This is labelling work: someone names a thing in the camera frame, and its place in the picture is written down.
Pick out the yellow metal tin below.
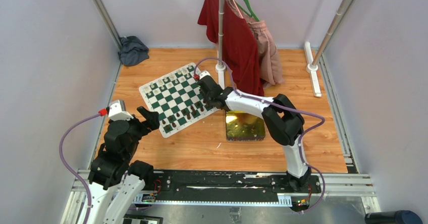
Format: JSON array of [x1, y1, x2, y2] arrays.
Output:
[[225, 111, 266, 142]]

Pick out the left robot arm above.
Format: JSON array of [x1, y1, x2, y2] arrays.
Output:
[[81, 106, 160, 223]]

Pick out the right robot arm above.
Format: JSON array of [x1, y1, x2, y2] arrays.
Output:
[[194, 74, 311, 193]]

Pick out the green white chess mat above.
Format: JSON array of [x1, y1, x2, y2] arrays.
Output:
[[139, 63, 218, 138]]

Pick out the white clothes rack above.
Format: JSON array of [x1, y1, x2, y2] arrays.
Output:
[[215, 0, 322, 97]]

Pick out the red t-shirt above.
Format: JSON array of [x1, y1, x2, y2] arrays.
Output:
[[197, 0, 264, 96]]

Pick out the pink shorts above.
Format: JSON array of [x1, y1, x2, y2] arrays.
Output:
[[225, 0, 285, 88]]

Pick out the dark blue crumpled cloth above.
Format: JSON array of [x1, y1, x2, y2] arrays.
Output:
[[118, 36, 149, 67]]

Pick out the green clothes hanger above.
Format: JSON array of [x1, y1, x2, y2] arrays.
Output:
[[237, 0, 259, 22]]

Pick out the dark blue bottle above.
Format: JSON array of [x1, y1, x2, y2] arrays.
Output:
[[364, 210, 423, 224]]

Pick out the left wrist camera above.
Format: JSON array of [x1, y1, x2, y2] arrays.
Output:
[[108, 99, 134, 121]]

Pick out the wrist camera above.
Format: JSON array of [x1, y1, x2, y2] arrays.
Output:
[[199, 70, 211, 80], [108, 99, 134, 121]]

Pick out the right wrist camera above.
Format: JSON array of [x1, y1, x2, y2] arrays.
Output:
[[199, 70, 211, 80]]

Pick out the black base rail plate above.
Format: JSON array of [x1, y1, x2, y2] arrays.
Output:
[[138, 170, 322, 203]]

